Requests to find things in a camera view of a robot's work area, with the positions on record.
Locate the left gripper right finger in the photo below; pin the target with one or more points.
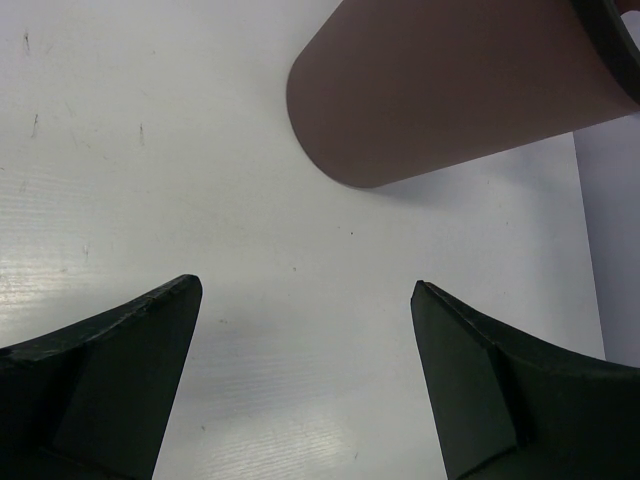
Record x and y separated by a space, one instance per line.
508 405

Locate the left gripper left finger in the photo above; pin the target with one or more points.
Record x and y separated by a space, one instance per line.
92 400

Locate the brown plastic bin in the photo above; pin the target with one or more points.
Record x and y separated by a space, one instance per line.
389 90

